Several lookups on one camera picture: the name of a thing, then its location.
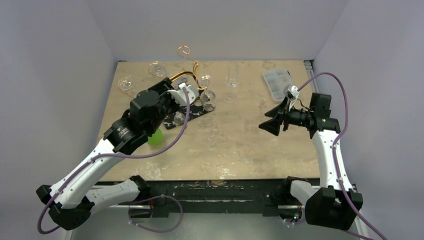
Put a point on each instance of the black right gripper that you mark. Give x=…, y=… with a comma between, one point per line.
x=284, y=116

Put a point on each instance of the clear champagne flute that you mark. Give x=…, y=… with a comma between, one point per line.
x=232, y=82

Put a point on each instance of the clear tall wine glass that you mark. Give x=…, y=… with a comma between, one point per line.
x=207, y=97

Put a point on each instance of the clear stemmed glass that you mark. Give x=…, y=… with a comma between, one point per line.
x=178, y=119

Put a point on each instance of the green plastic wine glass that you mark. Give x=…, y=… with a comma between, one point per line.
x=156, y=138

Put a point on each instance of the short ribbed clear goblet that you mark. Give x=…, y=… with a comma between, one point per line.
x=157, y=70

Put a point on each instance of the clear round wine glass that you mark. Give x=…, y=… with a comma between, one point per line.
x=126, y=83

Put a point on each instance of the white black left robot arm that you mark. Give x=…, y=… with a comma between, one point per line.
x=72, y=200

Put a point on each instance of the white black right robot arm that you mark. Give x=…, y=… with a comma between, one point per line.
x=334, y=204

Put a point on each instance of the black marbled rack base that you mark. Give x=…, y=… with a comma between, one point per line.
x=196, y=111

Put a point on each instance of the clear plastic screw box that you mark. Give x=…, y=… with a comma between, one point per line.
x=277, y=79

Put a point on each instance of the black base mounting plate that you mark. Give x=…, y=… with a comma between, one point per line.
x=266, y=197

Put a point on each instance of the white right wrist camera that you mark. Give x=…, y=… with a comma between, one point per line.
x=291, y=92

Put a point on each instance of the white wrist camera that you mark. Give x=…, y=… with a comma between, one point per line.
x=185, y=94
x=291, y=92

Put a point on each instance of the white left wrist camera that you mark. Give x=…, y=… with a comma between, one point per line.
x=185, y=94

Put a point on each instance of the gold wire wine glass rack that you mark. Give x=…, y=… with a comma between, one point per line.
x=187, y=70

